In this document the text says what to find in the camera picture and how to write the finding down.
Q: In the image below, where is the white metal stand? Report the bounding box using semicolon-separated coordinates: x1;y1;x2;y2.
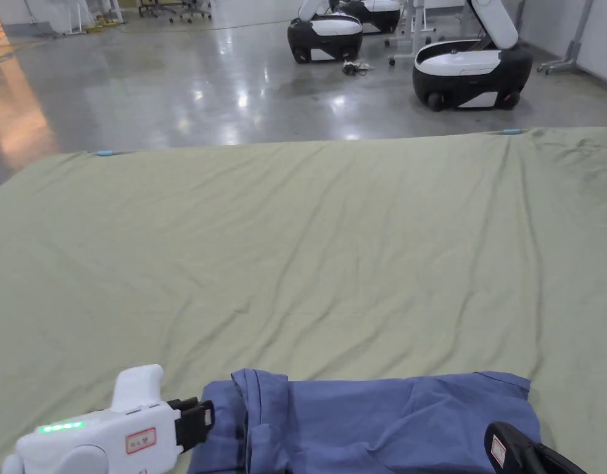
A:
537;0;595;76

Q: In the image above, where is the white wheeled table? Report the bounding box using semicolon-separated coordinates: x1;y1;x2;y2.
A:
384;0;452;68

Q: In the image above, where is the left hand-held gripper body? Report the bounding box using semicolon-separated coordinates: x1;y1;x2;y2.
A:
1;364;209;474

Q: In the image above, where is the black and white mobile robot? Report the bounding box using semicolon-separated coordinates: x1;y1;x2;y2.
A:
340;0;403;36
287;0;364;65
412;0;534;112

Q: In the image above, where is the blue shirt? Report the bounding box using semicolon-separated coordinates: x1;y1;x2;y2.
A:
192;367;542;474

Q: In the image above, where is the bed with pale green sheet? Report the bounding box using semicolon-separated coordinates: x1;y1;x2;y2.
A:
0;125;607;474

